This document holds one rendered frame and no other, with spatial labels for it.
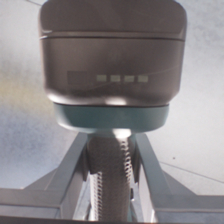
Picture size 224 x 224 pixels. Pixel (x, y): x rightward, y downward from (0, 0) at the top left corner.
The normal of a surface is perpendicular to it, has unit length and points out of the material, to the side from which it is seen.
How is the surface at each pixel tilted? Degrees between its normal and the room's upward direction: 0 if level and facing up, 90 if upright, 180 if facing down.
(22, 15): 90
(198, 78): 90
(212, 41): 90
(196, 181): 90
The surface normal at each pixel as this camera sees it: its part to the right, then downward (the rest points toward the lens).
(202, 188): -0.03, 0.26
